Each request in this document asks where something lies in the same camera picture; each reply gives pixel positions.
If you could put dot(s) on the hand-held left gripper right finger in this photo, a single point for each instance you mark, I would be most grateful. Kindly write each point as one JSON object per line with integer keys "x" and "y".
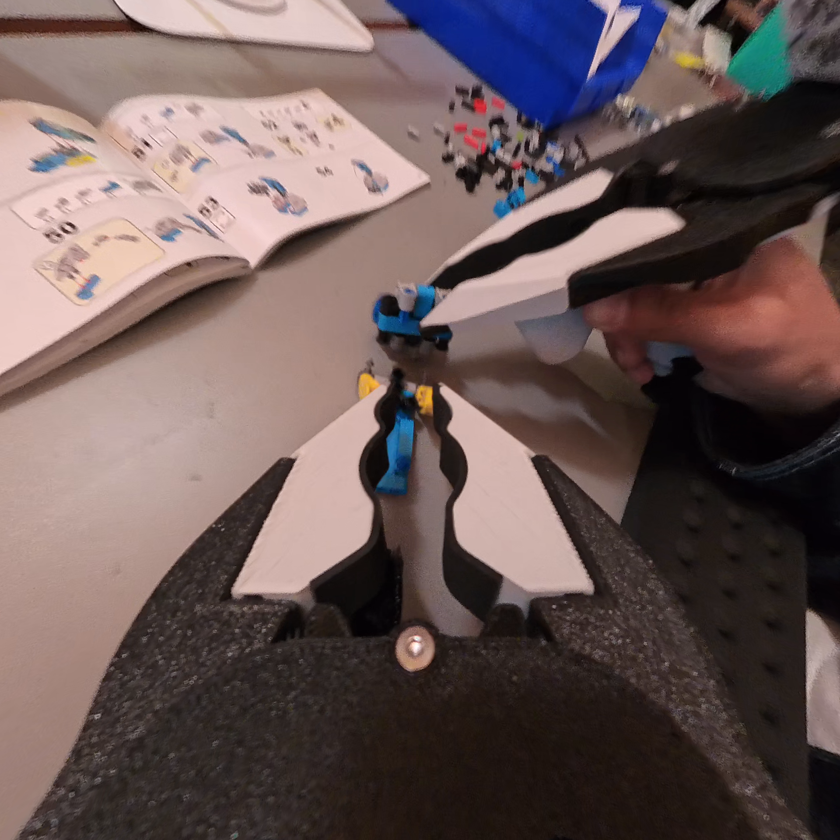
{"x": 512, "y": 518}

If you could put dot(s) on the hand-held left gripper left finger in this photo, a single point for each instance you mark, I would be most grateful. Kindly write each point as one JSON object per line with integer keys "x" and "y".
{"x": 315, "y": 518}

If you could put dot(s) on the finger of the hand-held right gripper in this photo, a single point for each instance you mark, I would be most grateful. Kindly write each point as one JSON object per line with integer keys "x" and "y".
{"x": 525, "y": 289}
{"x": 577, "y": 197}

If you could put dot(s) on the blue yellow brick chassis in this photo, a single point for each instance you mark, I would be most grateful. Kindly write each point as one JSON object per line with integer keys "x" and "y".
{"x": 399, "y": 453}

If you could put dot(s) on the blue grey brick assembly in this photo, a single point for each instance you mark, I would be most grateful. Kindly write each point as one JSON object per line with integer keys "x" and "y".
{"x": 400, "y": 318}

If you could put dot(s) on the person's right hand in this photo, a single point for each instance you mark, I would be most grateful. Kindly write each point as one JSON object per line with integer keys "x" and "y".
{"x": 754, "y": 328}

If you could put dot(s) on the pile of small brick parts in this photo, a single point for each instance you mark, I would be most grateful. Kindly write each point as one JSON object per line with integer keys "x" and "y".
{"x": 499, "y": 157}

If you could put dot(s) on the green box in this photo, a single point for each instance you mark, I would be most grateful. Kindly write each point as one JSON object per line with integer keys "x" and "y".
{"x": 761, "y": 59}

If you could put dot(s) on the small yellow object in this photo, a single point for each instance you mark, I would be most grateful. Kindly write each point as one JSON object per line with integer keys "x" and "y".
{"x": 689, "y": 60}

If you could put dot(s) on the blue box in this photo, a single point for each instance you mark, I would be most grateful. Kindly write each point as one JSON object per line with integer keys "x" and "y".
{"x": 525, "y": 52}

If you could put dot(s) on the black perforated panel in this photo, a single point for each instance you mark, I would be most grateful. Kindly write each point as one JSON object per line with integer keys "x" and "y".
{"x": 722, "y": 590}

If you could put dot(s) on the open instruction booklet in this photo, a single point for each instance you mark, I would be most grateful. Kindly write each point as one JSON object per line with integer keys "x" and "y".
{"x": 197, "y": 216}

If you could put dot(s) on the white cloth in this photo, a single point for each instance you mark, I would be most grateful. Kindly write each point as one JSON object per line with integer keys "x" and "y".
{"x": 825, "y": 682}

